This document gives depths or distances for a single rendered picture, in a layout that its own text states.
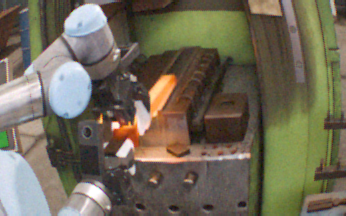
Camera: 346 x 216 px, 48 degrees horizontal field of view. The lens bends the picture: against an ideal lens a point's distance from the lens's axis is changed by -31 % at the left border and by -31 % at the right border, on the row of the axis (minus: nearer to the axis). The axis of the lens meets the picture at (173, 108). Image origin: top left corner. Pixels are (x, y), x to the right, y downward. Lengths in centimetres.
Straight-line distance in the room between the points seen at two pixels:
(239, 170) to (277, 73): 26
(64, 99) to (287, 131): 74
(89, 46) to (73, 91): 17
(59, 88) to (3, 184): 29
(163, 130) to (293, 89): 34
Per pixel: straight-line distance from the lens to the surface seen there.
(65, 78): 67
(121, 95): 95
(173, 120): 115
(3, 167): 43
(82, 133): 86
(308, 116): 127
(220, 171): 112
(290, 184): 138
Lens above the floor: 145
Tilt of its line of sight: 23 degrees down
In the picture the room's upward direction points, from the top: 10 degrees counter-clockwise
